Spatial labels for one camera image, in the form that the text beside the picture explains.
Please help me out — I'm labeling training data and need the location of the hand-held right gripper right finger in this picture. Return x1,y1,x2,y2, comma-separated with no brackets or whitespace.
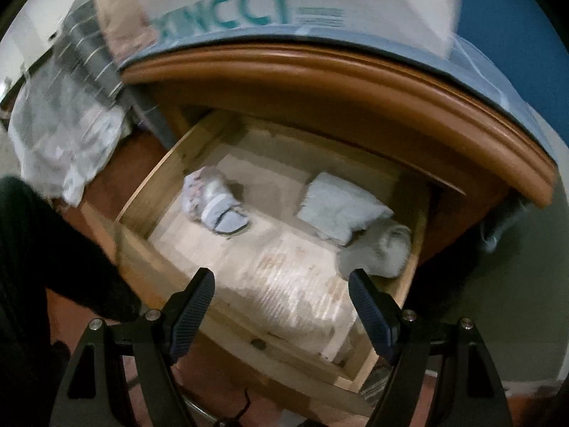
348,268,512,427

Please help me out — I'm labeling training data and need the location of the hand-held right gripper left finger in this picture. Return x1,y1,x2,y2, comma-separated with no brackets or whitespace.
49,267,216,427

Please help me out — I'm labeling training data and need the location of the wooden drawer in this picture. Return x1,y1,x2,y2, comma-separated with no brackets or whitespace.
116,109,434,414

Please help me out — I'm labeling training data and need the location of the grey ribbed underwear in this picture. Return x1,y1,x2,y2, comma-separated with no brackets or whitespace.
339,220,412,279

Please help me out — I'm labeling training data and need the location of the light blue underwear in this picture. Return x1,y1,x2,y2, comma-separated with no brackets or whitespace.
297,171,394,246

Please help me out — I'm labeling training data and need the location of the floral underwear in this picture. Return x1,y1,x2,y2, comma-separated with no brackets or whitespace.
182,167,250,234

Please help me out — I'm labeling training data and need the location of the ribbed drawer liner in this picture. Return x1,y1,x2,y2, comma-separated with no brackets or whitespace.
149,151,361,361

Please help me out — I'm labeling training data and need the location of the dark plaid cloth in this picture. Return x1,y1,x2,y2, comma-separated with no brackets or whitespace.
360,365,396,405

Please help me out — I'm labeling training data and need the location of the person's black clothing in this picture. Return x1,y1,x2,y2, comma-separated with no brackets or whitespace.
0,175,143,427

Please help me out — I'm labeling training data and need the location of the white printed quilt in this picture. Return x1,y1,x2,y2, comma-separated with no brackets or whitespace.
9,67,132,207

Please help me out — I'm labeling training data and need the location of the wooden nightstand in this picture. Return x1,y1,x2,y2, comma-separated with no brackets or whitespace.
120,44,558,268

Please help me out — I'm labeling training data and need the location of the blue checked cloth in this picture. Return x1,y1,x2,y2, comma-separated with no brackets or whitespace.
120,22,547,254

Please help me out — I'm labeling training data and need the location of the grey checked blanket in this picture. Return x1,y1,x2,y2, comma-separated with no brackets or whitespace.
53,4,129,112

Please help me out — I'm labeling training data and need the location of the pink floral pillow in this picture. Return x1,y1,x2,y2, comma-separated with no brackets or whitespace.
95,0,156,72

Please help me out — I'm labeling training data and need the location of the blue foam mat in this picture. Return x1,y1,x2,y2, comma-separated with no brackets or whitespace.
449,0,569,112

